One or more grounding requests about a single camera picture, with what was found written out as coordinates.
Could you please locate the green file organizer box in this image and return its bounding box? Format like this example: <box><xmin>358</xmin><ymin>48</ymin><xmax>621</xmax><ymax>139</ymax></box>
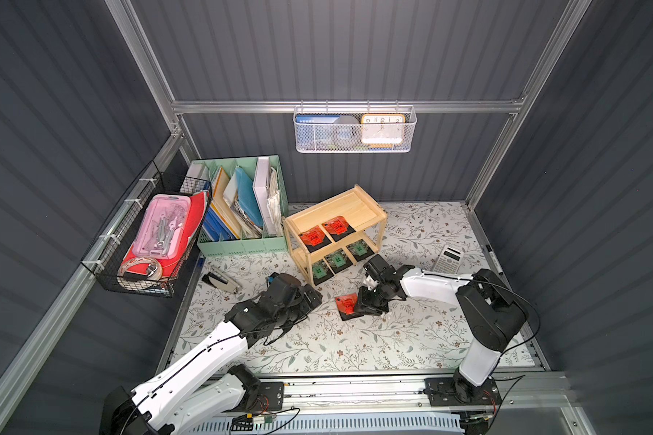
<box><xmin>184</xmin><ymin>155</ymin><xmax>288</xmax><ymax>257</ymax></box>

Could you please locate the black wire side basket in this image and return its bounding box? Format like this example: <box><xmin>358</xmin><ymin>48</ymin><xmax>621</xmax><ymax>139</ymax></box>
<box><xmin>82</xmin><ymin>164</ymin><xmax>210</xmax><ymax>297</ymax></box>

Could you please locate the white calculator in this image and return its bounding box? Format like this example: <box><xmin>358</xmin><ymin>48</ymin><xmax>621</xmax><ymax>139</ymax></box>
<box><xmin>433</xmin><ymin>245</ymin><xmax>464</xmax><ymax>275</ymax></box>

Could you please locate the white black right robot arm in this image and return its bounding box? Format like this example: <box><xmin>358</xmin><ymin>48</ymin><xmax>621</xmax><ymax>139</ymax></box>
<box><xmin>346</xmin><ymin>255</ymin><xmax>530</xmax><ymax>404</ymax></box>

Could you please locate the grey tape roll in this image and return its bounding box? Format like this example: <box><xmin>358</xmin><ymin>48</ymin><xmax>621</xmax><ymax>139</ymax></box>
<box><xmin>332</xmin><ymin>115</ymin><xmax>361</xmax><ymax>150</ymax></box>

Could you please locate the blue box in wall basket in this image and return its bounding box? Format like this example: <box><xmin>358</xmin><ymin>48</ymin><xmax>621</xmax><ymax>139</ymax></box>
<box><xmin>294</xmin><ymin>114</ymin><xmax>339</xmax><ymax>153</ymax></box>

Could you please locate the pink plastic case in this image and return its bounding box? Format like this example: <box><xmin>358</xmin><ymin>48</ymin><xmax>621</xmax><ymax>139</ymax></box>
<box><xmin>132</xmin><ymin>194</ymin><xmax>192</xmax><ymax>260</ymax></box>

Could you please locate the black marker pen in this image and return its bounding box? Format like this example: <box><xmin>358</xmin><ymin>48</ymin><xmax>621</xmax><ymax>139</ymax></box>
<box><xmin>486</xmin><ymin>245</ymin><xmax>504</xmax><ymax>275</ymax></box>

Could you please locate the white wire wall basket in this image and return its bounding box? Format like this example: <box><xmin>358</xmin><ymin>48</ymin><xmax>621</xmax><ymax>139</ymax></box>
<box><xmin>293</xmin><ymin>103</ymin><xmax>417</xmax><ymax>153</ymax></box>

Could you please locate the yellow white clock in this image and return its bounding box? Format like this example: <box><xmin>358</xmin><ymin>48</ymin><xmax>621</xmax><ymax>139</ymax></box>
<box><xmin>360</xmin><ymin>113</ymin><xmax>406</xmax><ymax>146</ymax></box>

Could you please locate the wooden two-tier shelf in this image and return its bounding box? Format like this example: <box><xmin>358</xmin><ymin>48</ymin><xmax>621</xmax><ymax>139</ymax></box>
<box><xmin>282</xmin><ymin>185</ymin><xmax>387</xmax><ymax>287</ymax></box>

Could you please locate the red tea bag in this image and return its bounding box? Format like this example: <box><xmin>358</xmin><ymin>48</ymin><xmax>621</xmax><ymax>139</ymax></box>
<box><xmin>299</xmin><ymin>226</ymin><xmax>331</xmax><ymax>253</ymax></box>
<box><xmin>322</xmin><ymin>216</ymin><xmax>355</xmax><ymax>242</ymax></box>
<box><xmin>335</xmin><ymin>293</ymin><xmax>363</xmax><ymax>321</ymax></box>

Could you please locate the clear tape roll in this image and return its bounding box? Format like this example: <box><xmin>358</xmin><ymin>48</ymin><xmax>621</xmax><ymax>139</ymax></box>
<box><xmin>118</xmin><ymin>257</ymin><xmax>163</xmax><ymax>281</ymax></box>

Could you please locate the green tea bag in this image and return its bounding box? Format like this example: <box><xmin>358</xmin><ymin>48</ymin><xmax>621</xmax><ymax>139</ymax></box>
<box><xmin>325</xmin><ymin>249</ymin><xmax>353</xmax><ymax>274</ymax></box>
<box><xmin>311</xmin><ymin>259</ymin><xmax>334</xmax><ymax>286</ymax></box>
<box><xmin>346</xmin><ymin>239</ymin><xmax>375</xmax><ymax>262</ymax></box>

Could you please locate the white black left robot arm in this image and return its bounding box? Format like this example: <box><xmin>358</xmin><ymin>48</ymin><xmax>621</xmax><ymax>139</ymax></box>
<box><xmin>99</xmin><ymin>273</ymin><xmax>323</xmax><ymax>434</ymax></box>

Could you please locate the black stapler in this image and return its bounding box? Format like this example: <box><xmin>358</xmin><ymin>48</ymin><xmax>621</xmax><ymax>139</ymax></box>
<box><xmin>201</xmin><ymin>271</ymin><xmax>241</xmax><ymax>295</ymax></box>

